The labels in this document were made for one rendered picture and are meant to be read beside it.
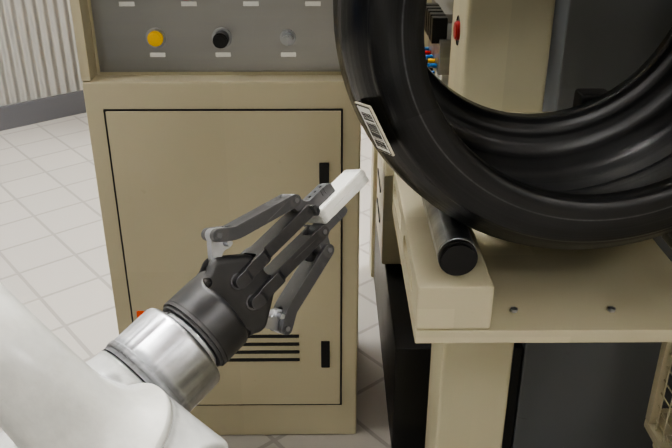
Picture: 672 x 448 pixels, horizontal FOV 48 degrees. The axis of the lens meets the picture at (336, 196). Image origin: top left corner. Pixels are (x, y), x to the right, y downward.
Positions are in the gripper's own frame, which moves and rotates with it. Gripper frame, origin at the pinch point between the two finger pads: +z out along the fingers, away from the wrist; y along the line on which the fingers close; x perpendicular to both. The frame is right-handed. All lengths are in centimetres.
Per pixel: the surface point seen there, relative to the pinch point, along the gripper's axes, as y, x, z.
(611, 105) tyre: 19.8, -0.9, 45.2
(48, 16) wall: -30, -333, 105
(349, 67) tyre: -8.8, -1.3, 10.3
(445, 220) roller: 13.7, -3.4, 12.7
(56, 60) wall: -10, -341, 97
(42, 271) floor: 37, -206, 5
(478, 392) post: 65, -36, 24
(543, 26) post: 9, -11, 51
